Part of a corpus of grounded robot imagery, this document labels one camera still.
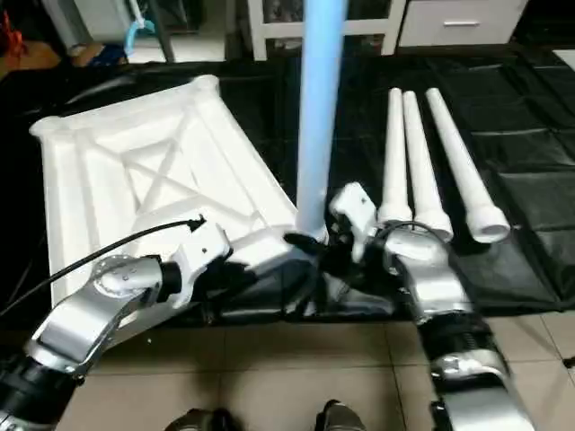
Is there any black work mat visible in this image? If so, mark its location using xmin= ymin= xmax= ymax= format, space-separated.
xmin=0 ymin=43 xmax=575 ymax=326

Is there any small blue box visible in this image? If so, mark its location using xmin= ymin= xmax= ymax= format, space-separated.
xmin=71 ymin=40 xmax=128 ymax=69

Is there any black right robot foot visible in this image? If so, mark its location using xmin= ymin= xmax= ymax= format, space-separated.
xmin=314 ymin=400 xmax=368 ymax=431

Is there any light blue hanger hook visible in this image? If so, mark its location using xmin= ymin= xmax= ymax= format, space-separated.
xmin=120 ymin=0 xmax=159 ymax=57

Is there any black robot foot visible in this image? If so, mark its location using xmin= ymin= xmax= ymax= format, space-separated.
xmin=164 ymin=408 xmax=237 ymax=431
xmin=314 ymin=400 xmax=368 ymax=431

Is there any black left robot foot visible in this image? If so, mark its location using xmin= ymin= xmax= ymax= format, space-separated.
xmin=164 ymin=408 xmax=237 ymax=431

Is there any red cable bundle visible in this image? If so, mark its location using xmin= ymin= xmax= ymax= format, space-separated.
xmin=0 ymin=7 xmax=24 ymax=51

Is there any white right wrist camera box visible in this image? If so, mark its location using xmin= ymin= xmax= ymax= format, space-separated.
xmin=327 ymin=181 xmax=379 ymax=264

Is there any white plastic table leg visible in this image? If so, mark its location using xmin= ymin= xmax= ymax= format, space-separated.
xmin=424 ymin=86 xmax=512 ymax=244
xmin=376 ymin=87 xmax=415 ymax=227
xmin=401 ymin=91 xmax=456 ymax=244
xmin=294 ymin=0 xmax=350 ymax=245

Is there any white plastic table top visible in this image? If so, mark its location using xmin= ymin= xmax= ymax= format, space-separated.
xmin=28 ymin=74 xmax=322 ymax=312

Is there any white drawer cabinet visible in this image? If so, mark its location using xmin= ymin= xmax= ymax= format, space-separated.
xmin=244 ymin=0 xmax=411 ymax=63
xmin=394 ymin=0 xmax=532 ymax=48

